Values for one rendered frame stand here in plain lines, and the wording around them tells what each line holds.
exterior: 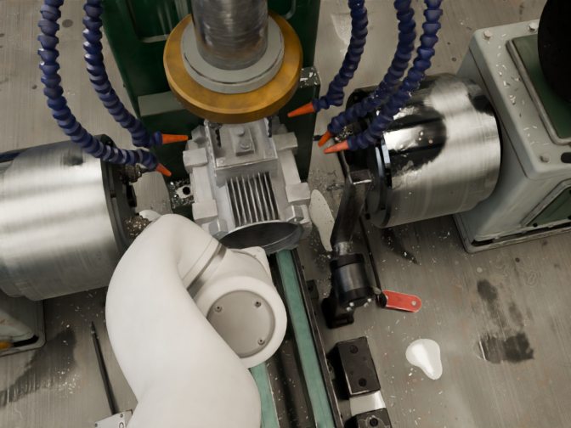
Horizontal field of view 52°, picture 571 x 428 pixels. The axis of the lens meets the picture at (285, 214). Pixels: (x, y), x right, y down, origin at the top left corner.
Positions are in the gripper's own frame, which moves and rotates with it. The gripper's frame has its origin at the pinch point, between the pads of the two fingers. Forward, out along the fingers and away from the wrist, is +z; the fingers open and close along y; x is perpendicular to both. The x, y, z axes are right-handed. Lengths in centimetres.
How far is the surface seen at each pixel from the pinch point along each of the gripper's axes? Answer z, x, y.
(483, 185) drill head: 9.5, 1.5, 43.8
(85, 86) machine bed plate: 63, 36, -24
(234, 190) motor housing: 11.9, 8.5, 3.5
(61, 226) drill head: 7.3, 8.6, -22.4
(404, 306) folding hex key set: 27.7, -21.7, 32.5
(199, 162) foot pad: 18.5, 13.8, -1.1
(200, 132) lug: 19.4, 18.8, 0.2
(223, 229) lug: 10.8, 2.9, 0.5
